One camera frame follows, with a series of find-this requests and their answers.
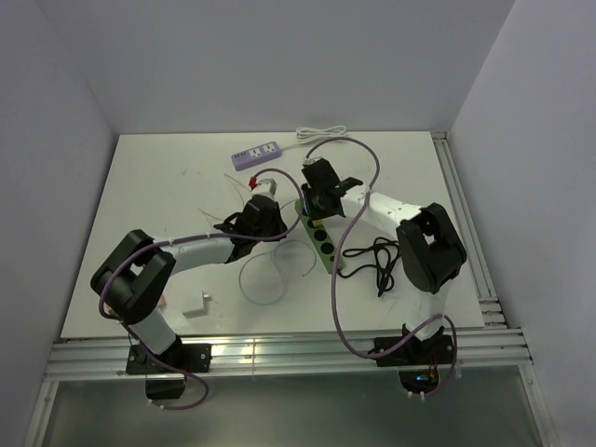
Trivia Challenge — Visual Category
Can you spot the blue USB charger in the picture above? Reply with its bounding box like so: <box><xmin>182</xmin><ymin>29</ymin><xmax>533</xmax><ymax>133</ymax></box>
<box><xmin>303</xmin><ymin>197</ymin><xmax>311</xmax><ymax>217</ymax></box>

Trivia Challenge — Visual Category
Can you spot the light blue charger cable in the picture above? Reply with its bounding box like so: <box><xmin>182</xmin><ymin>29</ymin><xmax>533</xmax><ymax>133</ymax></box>
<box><xmin>237</xmin><ymin>239</ymin><xmax>318</xmax><ymax>306</ymax></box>

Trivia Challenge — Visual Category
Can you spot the white plug adapter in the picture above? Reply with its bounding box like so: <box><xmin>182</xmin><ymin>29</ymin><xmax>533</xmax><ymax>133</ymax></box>
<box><xmin>181</xmin><ymin>291</ymin><xmax>210</xmax><ymax>318</ymax></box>

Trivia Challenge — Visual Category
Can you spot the green power strip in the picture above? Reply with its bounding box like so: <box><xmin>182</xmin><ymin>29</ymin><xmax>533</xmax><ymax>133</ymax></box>
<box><xmin>294</xmin><ymin>200</ymin><xmax>345</xmax><ymax>274</ymax></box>

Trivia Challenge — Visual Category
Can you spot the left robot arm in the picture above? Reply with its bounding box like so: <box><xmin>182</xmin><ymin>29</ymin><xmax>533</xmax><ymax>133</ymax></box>
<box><xmin>90</xmin><ymin>192</ymin><xmax>288</xmax><ymax>372</ymax></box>

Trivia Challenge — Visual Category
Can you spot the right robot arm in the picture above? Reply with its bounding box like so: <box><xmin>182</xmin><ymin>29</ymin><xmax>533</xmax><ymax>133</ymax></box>
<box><xmin>302</xmin><ymin>158</ymin><xmax>467</xmax><ymax>363</ymax></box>

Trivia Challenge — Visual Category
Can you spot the purple power strip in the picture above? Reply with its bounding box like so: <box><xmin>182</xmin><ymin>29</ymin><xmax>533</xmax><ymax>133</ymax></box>
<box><xmin>231</xmin><ymin>142</ymin><xmax>282</xmax><ymax>171</ymax></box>

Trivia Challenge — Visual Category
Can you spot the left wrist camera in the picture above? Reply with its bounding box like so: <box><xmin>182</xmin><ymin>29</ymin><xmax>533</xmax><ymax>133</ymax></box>
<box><xmin>249</xmin><ymin>177</ymin><xmax>278</xmax><ymax>201</ymax></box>

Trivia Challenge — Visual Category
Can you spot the white coiled power cord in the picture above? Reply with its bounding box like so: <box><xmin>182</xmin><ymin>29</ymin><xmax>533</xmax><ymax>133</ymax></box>
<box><xmin>281</xmin><ymin>124</ymin><xmax>350</xmax><ymax>153</ymax></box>

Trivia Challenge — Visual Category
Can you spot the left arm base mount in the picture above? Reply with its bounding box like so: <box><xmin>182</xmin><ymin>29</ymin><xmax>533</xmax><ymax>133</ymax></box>
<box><xmin>125</xmin><ymin>343</ymin><xmax>211</xmax><ymax>401</ymax></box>

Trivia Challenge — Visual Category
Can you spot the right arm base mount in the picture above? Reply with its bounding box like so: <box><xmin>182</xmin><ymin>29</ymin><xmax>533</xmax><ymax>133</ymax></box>
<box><xmin>375</xmin><ymin>332</ymin><xmax>457</xmax><ymax>398</ymax></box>

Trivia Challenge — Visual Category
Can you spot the aluminium side rail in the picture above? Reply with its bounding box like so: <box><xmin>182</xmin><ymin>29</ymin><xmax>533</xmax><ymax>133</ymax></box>
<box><xmin>430</xmin><ymin>132</ymin><xmax>508</xmax><ymax>329</ymax></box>

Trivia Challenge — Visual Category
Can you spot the aluminium front rail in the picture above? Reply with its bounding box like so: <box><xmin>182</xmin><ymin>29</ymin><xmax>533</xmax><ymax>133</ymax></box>
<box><xmin>43</xmin><ymin>329</ymin><xmax>533</xmax><ymax>382</ymax></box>

